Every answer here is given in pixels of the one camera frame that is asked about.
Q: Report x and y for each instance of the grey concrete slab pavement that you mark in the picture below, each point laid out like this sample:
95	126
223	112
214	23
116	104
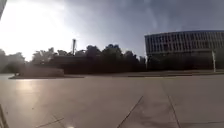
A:
100	100

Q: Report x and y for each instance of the large building with windows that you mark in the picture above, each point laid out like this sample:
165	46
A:
183	43

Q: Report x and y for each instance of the row of dark trees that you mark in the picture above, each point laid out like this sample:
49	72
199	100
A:
106	60

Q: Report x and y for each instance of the low wall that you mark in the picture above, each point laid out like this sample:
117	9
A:
41	71

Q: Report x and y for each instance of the pale pole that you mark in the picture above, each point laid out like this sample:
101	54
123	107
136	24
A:
213	61

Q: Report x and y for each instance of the tall mast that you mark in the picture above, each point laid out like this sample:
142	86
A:
74	46

